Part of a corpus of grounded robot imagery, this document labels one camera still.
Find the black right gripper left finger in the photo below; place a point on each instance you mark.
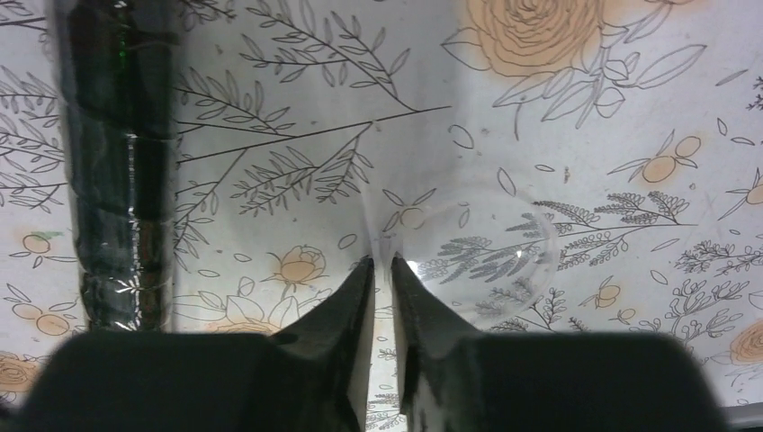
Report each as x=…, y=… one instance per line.
x=310, y=376

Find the floral table mat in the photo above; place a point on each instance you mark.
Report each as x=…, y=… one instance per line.
x=635, y=127

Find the black badminton racket right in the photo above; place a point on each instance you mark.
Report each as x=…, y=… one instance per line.
x=116, y=63

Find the clear plastic tube lid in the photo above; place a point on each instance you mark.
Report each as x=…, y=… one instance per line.
x=469, y=236

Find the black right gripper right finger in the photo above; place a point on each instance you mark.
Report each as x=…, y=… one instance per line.
x=454, y=377

